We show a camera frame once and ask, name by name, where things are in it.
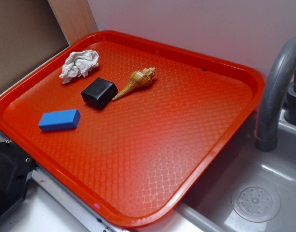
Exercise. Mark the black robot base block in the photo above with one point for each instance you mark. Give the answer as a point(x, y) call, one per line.
point(16, 167)

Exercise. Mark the crumpled white paper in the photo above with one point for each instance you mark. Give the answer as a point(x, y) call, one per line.
point(79, 64)

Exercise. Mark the red plastic tray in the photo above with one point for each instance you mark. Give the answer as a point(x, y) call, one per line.
point(134, 160)

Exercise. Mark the tan spiral seashell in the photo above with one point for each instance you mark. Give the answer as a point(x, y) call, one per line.
point(137, 79)

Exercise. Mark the black rectangular block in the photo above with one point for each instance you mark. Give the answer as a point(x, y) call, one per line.
point(99, 93)

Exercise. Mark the blue rectangular block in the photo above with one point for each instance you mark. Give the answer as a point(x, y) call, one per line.
point(59, 120)

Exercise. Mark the grey plastic sink basin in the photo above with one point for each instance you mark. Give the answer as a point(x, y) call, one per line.
point(208, 203)

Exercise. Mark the grey curved faucet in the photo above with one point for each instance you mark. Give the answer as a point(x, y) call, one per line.
point(273, 97)

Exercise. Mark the light wooden board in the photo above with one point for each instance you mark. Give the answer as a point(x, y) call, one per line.
point(74, 17)

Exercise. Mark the round sink drain strainer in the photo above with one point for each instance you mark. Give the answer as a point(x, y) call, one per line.
point(255, 201)

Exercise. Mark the dark grey faucet knob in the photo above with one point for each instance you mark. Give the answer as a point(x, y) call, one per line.
point(290, 102)

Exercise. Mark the brown cardboard panel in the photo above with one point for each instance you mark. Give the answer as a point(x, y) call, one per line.
point(29, 36)

